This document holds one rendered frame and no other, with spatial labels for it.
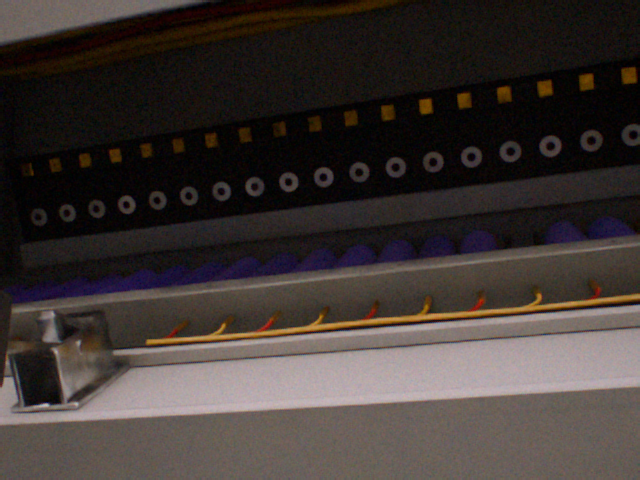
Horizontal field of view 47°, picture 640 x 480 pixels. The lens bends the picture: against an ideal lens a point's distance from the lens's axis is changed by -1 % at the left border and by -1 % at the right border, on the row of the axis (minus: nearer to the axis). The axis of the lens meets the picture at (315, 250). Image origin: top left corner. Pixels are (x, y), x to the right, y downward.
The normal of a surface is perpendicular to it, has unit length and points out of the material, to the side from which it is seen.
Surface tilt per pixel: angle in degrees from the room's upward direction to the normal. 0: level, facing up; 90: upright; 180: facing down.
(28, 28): 111
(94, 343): 90
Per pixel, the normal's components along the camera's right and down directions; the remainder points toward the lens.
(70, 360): 0.96, -0.11
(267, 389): -0.15, -0.97
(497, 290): -0.20, 0.20
